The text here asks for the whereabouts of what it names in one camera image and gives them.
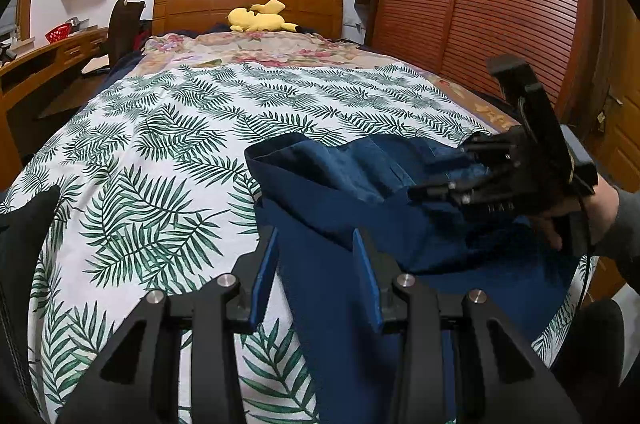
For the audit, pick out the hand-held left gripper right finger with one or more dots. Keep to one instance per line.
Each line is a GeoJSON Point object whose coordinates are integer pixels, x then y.
{"type": "Point", "coordinates": [367, 284]}

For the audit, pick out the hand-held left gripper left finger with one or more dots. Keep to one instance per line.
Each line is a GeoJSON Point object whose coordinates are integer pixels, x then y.
{"type": "Point", "coordinates": [262, 284]}

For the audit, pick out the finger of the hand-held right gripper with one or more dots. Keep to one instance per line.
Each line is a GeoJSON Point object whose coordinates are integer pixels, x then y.
{"type": "Point", "coordinates": [487, 149]}
{"type": "Point", "coordinates": [445, 191]}

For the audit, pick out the navy blue jacket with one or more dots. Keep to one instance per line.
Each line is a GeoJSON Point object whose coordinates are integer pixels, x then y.
{"type": "Point", "coordinates": [450, 304]}

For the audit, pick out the person's right forearm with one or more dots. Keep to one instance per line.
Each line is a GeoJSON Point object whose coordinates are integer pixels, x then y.
{"type": "Point", "coordinates": [625, 229]}

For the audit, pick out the person's right hand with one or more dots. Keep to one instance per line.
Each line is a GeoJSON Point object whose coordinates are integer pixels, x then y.
{"type": "Point", "coordinates": [602, 209]}

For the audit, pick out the wooden door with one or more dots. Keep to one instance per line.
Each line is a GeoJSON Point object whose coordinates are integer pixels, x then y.
{"type": "Point", "coordinates": [622, 104]}

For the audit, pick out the leaf print bed sheet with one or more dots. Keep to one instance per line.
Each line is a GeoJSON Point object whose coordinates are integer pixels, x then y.
{"type": "Point", "coordinates": [150, 154]}

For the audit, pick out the dark cloth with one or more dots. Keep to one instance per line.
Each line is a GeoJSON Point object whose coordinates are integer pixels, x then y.
{"type": "Point", "coordinates": [590, 339]}

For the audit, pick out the floral blanket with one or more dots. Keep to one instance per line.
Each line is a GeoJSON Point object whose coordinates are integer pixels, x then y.
{"type": "Point", "coordinates": [280, 49]}

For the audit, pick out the person's black garment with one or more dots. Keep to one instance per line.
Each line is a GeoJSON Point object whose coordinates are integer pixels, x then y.
{"type": "Point", "coordinates": [20, 264]}

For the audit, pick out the navy bed sheet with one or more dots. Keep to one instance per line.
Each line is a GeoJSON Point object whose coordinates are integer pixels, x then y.
{"type": "Point", "coordinates": [122, 66]}

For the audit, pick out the yellow plush toy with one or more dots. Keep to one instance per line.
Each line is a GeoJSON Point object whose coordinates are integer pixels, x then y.
{"type": "Point", "coordinates": [250, 20]}

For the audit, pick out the dark red garment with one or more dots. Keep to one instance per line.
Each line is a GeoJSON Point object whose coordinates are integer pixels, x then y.
{"type": "Point", "coordinates": [142, 36]}

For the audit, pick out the wooden headboard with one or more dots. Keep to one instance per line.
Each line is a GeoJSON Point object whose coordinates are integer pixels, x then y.
{"type": "Point", "coordinates": [200, 4]}

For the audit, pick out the dark brown chair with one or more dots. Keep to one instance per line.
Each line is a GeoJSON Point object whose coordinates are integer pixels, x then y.
{"type": "Point", "coordinates": [122, 24]}

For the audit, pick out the wooden desk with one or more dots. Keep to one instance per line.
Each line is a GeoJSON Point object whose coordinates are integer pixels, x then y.
{"type": "Point", "coordinates": [30, 69]}

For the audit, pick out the grey desk object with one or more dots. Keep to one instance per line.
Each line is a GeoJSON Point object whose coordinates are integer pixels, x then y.
{"type": "Point", "coordinates": [76, 24]}

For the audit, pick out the red basket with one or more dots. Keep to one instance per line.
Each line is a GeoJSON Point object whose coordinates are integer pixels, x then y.
{"type": "Point", "coordinates": [58, 34]}

